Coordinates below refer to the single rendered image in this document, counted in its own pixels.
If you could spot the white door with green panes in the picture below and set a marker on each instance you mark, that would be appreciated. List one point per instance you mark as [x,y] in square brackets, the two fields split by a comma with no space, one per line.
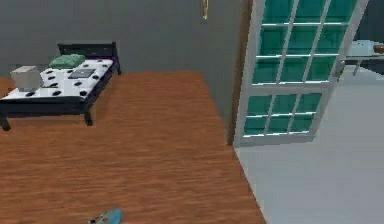
[286,86]

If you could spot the gold framed picture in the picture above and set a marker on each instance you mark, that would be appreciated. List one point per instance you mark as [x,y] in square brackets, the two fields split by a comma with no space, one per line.
[205,8]

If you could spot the green pillow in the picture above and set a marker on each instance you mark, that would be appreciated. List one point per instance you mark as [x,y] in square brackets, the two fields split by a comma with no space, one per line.
[66,61]

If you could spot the grey laptop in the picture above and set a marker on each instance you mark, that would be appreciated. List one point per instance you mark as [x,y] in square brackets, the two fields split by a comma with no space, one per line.
[81,73]

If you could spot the pale blue box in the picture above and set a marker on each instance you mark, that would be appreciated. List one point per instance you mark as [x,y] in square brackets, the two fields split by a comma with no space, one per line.
[361,47]

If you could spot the blue flat object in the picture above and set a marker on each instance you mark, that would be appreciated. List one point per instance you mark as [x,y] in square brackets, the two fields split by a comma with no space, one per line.
[108,217]

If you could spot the grey table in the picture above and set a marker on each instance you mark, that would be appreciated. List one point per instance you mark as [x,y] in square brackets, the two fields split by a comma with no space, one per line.
[363,60]

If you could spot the brown bowl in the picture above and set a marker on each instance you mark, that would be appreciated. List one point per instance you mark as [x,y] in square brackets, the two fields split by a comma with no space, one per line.
[379,49]

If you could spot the grey box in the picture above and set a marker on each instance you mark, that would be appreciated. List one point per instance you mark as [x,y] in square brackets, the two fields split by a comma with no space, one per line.
[26,78]

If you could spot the black bed with dotted cover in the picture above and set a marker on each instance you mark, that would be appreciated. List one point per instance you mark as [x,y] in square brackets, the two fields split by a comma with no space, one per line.
[63,100]

